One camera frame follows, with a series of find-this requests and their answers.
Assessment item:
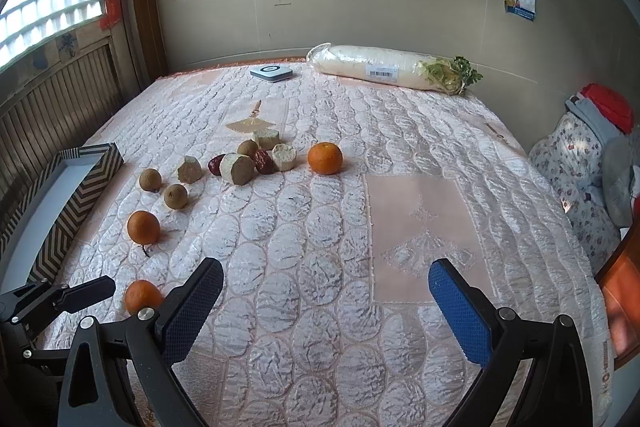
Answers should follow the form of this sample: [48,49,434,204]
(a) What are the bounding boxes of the large cut yam piece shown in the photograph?
[219,153,255,185]

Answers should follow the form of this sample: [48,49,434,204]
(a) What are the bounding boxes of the white square device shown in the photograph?
[250,64,294,82]

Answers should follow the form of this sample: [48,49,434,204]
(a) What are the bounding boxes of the white cut piece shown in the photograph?
[270,143,297,172]
[253,128,281,150]

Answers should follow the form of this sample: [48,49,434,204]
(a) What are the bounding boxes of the wrapped white daikon radish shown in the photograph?
[306,43,483,95]

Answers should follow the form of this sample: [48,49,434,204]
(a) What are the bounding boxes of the red cloth item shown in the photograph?
[580,83,634,134]

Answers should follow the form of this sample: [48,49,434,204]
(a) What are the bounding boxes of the wooden radiator cover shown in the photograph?
[1,28,140,223]

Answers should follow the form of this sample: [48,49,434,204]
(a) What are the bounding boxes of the chevron patterned gift box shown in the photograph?
[1,143,124,293]

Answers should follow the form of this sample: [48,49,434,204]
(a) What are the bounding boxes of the orange with stem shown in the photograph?
[127,210,160,256]

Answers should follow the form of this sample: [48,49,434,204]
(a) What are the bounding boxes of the red jujube date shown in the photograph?
[207,154,224,176]
[253,148,279,176]

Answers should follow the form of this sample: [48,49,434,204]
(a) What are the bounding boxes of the floral bedding pile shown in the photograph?
[528,94,639,273]

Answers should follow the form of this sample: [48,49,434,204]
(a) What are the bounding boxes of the brown round fruit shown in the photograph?
[139,168,163,192]
[163,183,189,210]
[238,140,258,158]

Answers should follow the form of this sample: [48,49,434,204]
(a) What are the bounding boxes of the orange wooden chair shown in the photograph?
[596,222,640,369]

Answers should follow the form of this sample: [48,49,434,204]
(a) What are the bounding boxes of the large orange mid bed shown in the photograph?
[307,142,344,176]

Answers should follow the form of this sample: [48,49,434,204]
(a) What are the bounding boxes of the white cut piece front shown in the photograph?
[270,143,297,172]

